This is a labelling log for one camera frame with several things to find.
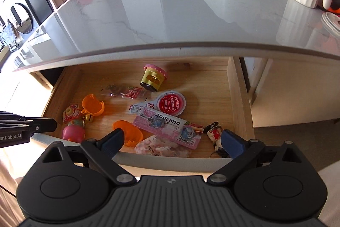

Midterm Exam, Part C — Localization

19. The white plastic lid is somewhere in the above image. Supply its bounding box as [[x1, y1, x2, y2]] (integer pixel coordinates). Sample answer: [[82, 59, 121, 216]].
[[322, 12, 340, 39]]

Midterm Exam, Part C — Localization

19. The small figure keychain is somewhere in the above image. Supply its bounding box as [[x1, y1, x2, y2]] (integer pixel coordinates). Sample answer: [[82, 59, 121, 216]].
[[203, 121, 230, 158]]

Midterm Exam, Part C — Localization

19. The yellow pink toy cup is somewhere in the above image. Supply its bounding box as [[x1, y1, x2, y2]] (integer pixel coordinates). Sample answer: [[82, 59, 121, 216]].
[[140, 64, 167, 92]]

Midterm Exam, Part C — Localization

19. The washing machine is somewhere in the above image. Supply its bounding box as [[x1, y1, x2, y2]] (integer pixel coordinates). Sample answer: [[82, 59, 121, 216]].
[[1, 0, 43, 48]]

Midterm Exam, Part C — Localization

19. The orange pumpkin half shell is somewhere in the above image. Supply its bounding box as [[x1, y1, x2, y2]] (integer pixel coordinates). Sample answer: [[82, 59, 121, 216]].
[[81, 94, 105, 117]]

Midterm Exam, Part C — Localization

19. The red white snack packet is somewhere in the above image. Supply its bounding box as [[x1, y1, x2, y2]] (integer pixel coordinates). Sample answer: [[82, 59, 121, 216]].
[[100, 84, 151, 100]]

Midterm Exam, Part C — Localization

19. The gold bell keychain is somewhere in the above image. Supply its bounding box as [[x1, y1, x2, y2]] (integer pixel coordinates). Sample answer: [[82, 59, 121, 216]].
[[82, 113, 94, 128]]

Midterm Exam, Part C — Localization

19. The wooden drawer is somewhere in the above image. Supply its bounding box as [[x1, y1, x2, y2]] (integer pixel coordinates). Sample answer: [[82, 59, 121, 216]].
[[34, 57, 254, 175]]

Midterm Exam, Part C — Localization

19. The pink Volcano packet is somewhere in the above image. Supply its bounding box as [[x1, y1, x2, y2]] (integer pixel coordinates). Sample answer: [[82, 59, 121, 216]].
[[133, 108, 203, 150]]

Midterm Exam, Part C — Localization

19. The orange pumpkin cookie cutter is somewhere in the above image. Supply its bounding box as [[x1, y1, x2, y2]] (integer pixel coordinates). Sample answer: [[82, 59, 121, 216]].
[[112, 120, 143, 147]]

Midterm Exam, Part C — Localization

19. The round red white package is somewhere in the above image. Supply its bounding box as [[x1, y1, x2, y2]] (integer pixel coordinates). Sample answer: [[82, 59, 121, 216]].
[[128, 90, 186, 116]]

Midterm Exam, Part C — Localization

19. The red yellow round charm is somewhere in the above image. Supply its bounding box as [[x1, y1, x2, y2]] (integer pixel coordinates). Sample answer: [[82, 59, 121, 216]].
[[62, 104, 82, 123]]

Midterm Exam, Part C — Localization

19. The pink teal egg toy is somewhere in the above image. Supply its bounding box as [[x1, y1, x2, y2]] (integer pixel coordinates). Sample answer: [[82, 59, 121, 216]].
[[62, 119, 85, 143]]

